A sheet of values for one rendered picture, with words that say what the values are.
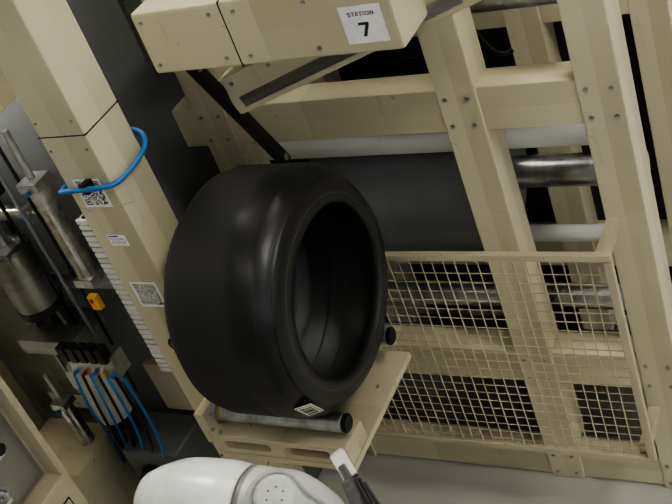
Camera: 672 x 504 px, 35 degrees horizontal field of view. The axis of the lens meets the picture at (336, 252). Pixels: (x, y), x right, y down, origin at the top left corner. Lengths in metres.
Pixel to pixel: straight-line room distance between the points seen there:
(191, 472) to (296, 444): 0.87
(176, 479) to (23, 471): 1.07
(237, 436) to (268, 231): 0.62
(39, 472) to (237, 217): 0.87
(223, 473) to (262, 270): 0.62
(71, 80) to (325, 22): 0.52
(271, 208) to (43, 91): 0.51
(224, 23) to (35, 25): 0.37
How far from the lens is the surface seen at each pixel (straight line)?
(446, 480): 3.44
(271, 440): 2.51
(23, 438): 2.64
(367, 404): 2.57
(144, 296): 2.50
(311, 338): 2.62
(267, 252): 2.12
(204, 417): 2.53
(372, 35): 2.10
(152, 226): 2.39
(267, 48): 2.22
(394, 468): 3.53
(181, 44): 2.33
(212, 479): 1.60
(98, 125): 2.28
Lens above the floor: 2.52
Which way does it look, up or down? 34 degrees down
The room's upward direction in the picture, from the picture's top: 22 degrees counter-clockwise
